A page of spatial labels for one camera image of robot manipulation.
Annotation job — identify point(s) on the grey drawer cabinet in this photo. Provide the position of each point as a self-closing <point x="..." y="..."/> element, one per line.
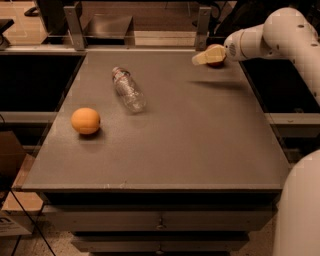
<point x="201" y="155"/>

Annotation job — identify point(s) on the metal bracket post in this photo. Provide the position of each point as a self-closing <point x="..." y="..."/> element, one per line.
<point x="202" y="28"/>
<point x="75" y="29"/>

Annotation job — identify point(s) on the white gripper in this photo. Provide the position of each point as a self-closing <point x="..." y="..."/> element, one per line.
<point x="232" y="49"/>

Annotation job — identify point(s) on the right metal bracket post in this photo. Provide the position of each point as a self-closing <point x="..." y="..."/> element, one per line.
<point x="202" y="28"/>

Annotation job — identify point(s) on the orange fruit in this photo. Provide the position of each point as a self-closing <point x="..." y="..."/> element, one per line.
<point x="85" y="121"/>

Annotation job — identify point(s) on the upper drawer knob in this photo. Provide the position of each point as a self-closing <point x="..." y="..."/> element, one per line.
<point x="161" y="225"/>

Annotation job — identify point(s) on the red apple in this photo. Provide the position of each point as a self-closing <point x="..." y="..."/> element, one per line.
<point x="215" y="55"/>

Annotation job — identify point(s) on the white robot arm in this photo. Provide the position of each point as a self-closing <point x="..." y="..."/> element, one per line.
<point x="286" y="34"/>

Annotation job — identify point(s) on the brown cardboard box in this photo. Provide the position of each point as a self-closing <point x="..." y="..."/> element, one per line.
<point x="12" y="154"/>

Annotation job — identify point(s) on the clear plastic water bottle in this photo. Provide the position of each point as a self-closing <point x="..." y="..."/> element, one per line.
<point x="127" y="89"/>

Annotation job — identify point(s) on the drawer knob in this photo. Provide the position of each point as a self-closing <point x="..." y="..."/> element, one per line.
<point x="161" y="225"/>
<point x="159" y="251"/>

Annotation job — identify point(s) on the left metal bracket post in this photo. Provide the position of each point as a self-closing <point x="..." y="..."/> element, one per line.
<point x="75" y="29"/>

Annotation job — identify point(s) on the lower drawer knob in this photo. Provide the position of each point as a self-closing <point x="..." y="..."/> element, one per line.
<point x="159" y="251"/>

